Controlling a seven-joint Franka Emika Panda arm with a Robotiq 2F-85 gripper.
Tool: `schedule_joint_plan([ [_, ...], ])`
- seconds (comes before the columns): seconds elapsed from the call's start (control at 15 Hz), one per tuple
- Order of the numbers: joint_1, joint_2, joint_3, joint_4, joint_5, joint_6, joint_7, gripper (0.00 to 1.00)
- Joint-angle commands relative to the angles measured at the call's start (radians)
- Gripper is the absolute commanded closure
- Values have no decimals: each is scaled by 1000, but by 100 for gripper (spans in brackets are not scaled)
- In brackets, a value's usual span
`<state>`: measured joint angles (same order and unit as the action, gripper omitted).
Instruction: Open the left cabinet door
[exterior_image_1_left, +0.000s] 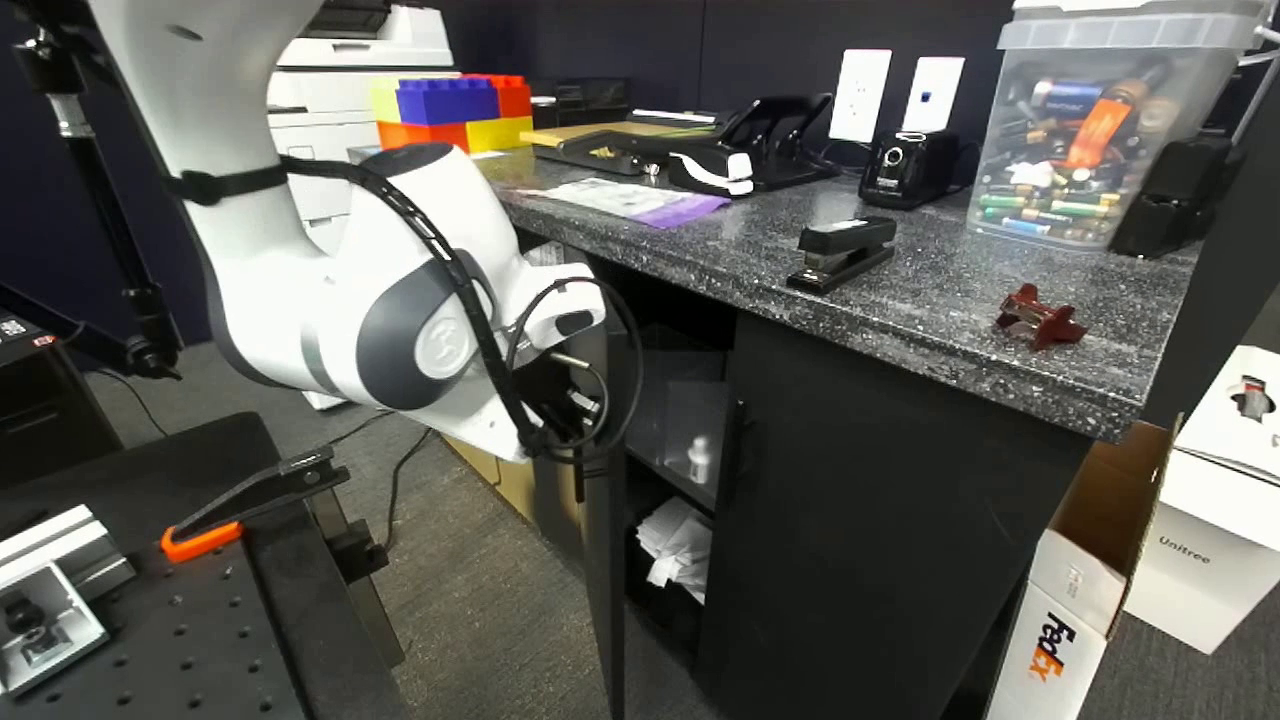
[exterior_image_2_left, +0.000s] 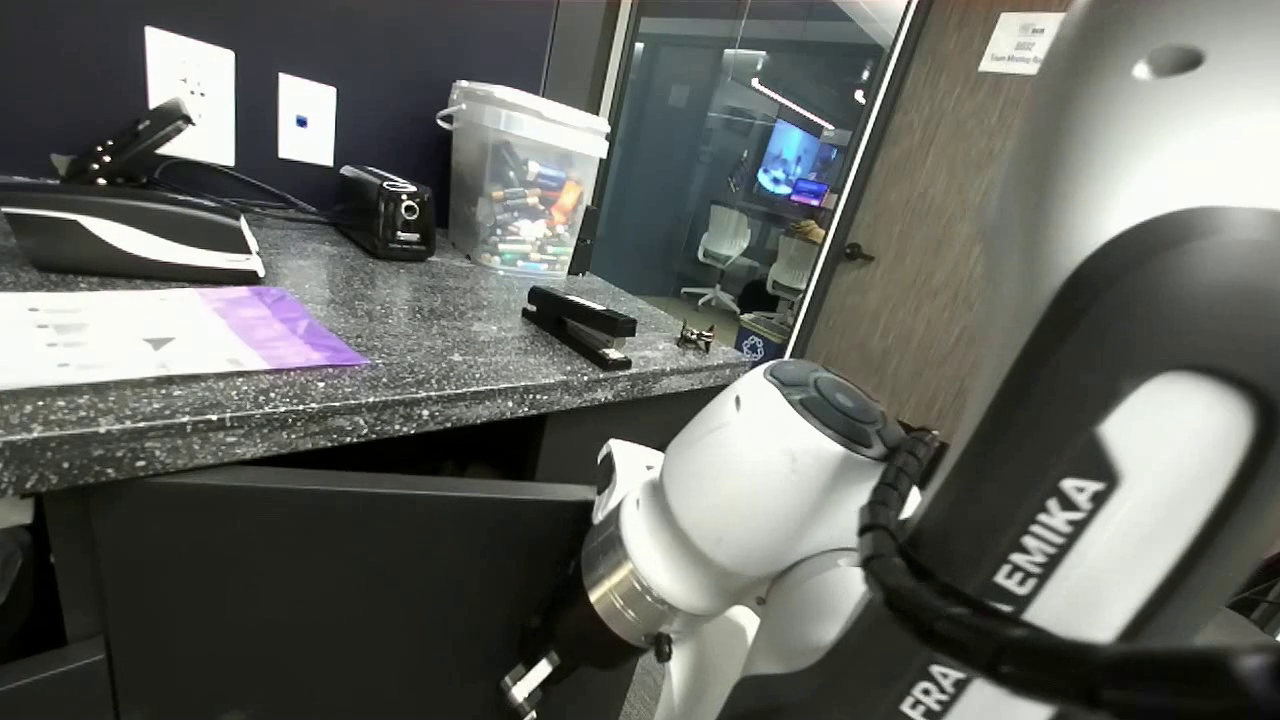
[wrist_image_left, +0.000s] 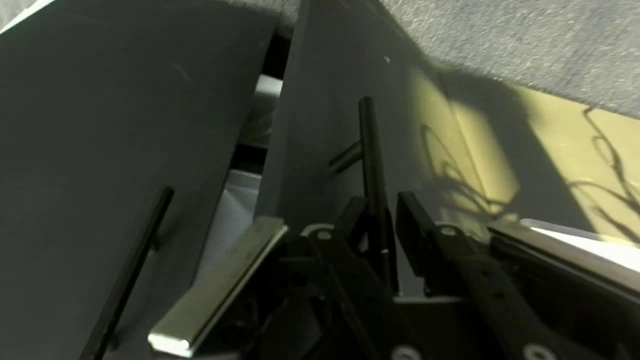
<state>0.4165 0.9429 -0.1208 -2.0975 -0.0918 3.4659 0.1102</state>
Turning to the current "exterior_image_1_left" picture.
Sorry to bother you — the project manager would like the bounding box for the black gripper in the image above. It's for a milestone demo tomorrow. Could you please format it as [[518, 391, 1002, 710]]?
[[507, 341, 608, 466]]

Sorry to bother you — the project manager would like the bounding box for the black cabinet body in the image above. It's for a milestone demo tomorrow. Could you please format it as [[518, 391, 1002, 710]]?
[[581, 248, 1114, 720]]

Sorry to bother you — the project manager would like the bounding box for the plain brown cardboard box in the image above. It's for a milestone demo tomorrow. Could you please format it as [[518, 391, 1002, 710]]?
[[444, 429, 591, 564]]

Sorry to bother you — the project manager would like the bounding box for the white paper sheet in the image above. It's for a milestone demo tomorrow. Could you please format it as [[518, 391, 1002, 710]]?
[[534, 177, 689, 221]]

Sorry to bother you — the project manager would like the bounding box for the crumpled white plastic bag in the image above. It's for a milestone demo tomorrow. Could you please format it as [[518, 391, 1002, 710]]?
[[633, 494, 719, 608]]

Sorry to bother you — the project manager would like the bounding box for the purple paper sheet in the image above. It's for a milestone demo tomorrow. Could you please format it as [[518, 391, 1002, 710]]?
[[638, 189, 738, 234]]

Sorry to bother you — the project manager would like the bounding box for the black white tape dispenser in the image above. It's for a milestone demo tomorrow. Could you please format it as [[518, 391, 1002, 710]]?
[[661, 138, 762, 204]]

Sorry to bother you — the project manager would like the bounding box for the yellow toy brick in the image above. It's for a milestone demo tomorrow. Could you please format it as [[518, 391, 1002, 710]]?
[[461, 112, 539, 161]]

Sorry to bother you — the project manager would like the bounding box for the black stapler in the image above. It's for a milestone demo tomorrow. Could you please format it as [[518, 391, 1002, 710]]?
[[780, 214, 903, 302]]

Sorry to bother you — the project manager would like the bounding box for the orange toy brick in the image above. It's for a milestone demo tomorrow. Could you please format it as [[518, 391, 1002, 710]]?
[[374, 115, 472, 158]]

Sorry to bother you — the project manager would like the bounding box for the red toy brick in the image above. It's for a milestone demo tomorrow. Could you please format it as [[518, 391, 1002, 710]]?
[[463, 68, 538, 125]]

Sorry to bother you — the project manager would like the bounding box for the blue toy brick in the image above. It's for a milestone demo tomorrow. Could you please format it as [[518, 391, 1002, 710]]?
[[393, 72, 505, 130]]

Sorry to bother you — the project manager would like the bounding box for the speckled granite countertop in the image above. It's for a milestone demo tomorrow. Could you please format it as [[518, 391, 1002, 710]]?
[[472, 138, 1205, 445]]

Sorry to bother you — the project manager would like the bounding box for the white office printer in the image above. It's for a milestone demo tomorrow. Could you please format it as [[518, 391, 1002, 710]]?
[[262, 0, 463, 225]]

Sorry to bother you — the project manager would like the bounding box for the black sign holder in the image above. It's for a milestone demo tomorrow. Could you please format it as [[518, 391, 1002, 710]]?
[[858, 125, 981, 214]]

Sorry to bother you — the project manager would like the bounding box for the small red toy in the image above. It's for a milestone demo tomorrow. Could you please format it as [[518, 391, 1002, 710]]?
[[990, 282, 1090, 358]]

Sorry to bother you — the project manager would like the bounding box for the black perforated robot table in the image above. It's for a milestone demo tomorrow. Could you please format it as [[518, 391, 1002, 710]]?
[[0, 408, 411, 720]]

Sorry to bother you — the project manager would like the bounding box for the black tripod stand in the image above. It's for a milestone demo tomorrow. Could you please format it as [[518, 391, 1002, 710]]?
[[0, 0, 188, 390]]

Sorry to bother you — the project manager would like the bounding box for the white FedEx cardboard box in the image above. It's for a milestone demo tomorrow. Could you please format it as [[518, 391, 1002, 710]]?
[[981, 419, 1178, 720]]

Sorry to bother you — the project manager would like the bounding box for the clear plastic storage bin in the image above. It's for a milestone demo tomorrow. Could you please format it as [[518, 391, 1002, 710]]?
[[964, 0, 1267, 251]]

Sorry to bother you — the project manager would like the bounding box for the black hole punch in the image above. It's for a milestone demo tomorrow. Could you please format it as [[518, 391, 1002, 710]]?
[[1104, 125, 1250, 260]]

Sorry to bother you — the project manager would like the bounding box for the white box with penguin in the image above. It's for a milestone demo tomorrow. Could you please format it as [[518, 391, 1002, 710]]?
[[1120, 341, 1280, 662]]

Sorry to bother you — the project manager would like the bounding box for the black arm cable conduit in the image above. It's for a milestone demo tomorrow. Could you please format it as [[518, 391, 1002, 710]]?
[[163, 153, 651, 469]]

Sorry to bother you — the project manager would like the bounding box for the black power cable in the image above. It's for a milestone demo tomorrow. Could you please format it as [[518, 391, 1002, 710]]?
[[382, 419, 440, 553]]

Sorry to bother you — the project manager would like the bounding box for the orange handled black clamp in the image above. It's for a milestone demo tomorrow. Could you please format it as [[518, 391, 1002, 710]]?
[[156, 447, 355, 569]]

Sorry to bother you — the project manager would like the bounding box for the white wall outlet plate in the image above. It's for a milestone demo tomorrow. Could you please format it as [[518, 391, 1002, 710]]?
[[899, 53, 967, 141], [825, 46, 897, 148]]

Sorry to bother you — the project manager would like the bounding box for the silver aluminium bracket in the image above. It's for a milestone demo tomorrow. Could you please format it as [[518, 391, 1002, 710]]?
[[0, 502, 142, 702]]

